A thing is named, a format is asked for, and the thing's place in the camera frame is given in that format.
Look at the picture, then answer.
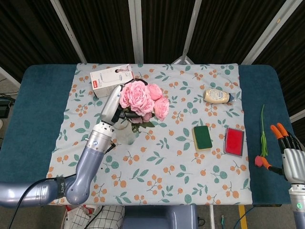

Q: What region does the orange fruit print tablecloth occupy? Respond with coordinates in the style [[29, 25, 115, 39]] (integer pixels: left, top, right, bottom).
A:
[[46, 62, 253, 206]]

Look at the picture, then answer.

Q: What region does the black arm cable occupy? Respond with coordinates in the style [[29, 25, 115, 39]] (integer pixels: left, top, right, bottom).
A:
[[19, 174, 76, 205]]

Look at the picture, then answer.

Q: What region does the black power strip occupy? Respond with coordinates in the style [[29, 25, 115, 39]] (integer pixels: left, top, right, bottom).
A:
[[253, 203, 282, 208]]

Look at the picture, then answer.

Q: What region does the red tulip green stem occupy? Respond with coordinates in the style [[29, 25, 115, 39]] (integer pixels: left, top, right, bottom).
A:
[[254, 104, 269, 167]]

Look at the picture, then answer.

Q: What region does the cream squeeze sauce bottle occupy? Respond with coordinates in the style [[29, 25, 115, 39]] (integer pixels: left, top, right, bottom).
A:
[[203, 88, 238, 104]]

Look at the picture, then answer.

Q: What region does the yellow green scouring sponge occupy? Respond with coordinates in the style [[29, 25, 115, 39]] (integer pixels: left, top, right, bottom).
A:
[[192, 125, 213, 151]]

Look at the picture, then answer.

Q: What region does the black electronic box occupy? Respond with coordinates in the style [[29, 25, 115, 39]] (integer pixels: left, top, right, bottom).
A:
[[0, 97, 11, 118]]

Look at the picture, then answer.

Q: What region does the clear textured glass vase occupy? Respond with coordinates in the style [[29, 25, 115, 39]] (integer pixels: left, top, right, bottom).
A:
[[114, 116, 140, 146]]

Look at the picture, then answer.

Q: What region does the teal table cover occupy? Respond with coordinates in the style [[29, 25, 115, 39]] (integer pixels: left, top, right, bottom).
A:
[[0, 63, 293, 206]]

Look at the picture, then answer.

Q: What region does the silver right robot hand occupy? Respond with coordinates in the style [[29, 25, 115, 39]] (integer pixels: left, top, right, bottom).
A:
[[261, 122, 305, 185]]

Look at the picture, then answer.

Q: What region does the black velcro strap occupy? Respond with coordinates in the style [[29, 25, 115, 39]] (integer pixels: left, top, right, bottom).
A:
[[55, 176, 66, 198]]

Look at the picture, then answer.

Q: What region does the white black checkered bag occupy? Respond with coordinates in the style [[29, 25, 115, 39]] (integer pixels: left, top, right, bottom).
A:
[[65, 204, 126, 229]]

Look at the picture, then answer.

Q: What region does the blue-grey robot torso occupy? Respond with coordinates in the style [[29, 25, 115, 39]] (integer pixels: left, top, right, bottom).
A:
[[122, 204, 198, 229]]

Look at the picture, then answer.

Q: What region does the red ink pad case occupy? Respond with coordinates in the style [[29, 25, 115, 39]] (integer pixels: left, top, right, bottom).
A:
[[223, 127, 245, 158]]

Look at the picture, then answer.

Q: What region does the white cardboard product box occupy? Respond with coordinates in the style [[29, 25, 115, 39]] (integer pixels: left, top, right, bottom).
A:
[[90, 63, 134, 98]]

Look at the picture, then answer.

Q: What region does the white metal frame post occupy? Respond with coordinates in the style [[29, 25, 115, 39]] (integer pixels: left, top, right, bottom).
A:
[[128, 0, 144, 64], [50, 0, 87, 64], [240, 0, 294, 65], [171, 0, 203, 64]]

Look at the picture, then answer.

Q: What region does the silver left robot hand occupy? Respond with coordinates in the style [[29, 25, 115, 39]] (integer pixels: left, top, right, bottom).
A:
[[99, 84, 144, 126]]

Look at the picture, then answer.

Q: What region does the pink rose bouquet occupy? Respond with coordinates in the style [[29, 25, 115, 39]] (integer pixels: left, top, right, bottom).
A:
[[119, 80, 170, 134]]

